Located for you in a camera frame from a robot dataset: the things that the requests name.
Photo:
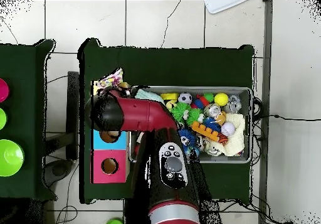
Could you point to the white tray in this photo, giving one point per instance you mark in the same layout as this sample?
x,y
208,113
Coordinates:
x,y
220,5

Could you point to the small green bowl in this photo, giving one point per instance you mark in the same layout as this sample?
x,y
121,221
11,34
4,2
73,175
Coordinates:
x,y
2,118

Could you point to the large green bowl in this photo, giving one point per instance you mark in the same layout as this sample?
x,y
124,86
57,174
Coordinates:
x,y
10,158

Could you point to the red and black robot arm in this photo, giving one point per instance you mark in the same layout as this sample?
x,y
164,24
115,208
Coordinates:
x,y
140,113

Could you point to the black stand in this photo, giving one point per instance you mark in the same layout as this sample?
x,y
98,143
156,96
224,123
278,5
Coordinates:
x,y
73,108

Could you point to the shallow silver mesh bin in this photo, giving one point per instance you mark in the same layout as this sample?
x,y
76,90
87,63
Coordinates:
x,y
247,93

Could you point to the mint green cloth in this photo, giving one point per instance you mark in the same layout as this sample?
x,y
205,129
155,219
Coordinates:
x,y
148,95

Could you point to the polka dot cloth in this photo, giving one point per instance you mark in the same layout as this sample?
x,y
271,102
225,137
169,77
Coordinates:
x,y
110,79

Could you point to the grey rounded stand foot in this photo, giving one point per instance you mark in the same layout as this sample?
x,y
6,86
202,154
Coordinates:
x,y
59,170

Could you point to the wooden box with three holes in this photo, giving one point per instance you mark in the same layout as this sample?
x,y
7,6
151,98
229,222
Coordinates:
x,y
117,173

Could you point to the green spiky toy with eyes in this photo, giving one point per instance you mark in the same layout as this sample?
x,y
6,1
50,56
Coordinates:
x,y
194,116

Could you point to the grey plastic robot toy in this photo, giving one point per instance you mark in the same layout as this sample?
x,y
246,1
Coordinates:
x,y
234,104

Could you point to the blue spiky toy with eyes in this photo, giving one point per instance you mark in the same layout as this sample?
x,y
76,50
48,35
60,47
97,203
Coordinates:
x,y
186,136

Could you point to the pink bowl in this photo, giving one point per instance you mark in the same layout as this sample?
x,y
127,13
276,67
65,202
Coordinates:
x,y
3,90

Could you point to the small soccer ball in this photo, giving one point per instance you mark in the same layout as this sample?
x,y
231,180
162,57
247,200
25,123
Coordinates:
x,y
185,98

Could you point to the dark green tablecloth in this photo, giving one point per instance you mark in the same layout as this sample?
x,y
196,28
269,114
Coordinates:
x,y
163,63
25,66

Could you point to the grey metal post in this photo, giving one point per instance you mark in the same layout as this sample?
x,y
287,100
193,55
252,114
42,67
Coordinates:
x,y
265,33

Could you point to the orange plastic building brick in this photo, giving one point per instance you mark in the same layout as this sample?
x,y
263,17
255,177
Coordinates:
x,y
204,131

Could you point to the yellow ball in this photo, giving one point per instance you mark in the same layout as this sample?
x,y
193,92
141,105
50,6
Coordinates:
x,y
221,99

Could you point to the green spiky rubber ball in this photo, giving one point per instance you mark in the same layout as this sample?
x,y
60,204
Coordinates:
x,y
179,111

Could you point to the white baseball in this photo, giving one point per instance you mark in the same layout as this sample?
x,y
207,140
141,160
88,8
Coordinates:
x,y
228,129

